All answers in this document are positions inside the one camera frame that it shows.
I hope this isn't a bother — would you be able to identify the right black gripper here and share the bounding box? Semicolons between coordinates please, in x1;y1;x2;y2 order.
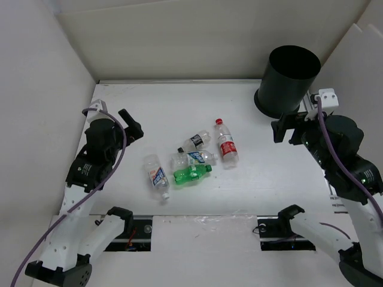
271;107;333;169

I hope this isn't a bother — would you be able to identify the clear bottle black label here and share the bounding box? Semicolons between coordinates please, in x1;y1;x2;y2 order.
177;130;211;153

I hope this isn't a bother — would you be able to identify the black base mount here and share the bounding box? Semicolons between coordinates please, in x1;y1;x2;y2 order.
253;216;316;251
105;216;153;252

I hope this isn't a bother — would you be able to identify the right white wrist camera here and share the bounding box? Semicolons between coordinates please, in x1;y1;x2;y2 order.
312;88;339;114

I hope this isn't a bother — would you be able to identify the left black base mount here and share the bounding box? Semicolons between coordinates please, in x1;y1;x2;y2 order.
105;216;153;252

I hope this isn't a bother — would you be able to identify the clear bottle blue white label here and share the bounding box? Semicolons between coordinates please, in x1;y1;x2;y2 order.
171;150;218;170

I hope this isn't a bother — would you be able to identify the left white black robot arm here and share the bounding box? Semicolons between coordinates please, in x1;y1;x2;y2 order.
21;108;144;286

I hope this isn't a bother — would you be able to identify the green plastic bottle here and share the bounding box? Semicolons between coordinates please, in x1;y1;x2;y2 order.
173;164;212;186

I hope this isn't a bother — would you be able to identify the black cylindrical bin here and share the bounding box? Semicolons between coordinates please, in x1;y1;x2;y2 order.
254;45;321;119

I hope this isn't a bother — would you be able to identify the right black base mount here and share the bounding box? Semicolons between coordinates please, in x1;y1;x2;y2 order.
253;216;316;251

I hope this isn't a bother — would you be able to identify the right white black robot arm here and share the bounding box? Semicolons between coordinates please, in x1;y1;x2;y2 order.
271;112;382;286

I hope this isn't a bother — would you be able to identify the clear bottle red blue label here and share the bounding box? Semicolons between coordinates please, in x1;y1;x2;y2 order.
144;154;170;201

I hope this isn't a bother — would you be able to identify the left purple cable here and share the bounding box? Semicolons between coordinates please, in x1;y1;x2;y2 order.
10;108;127;287

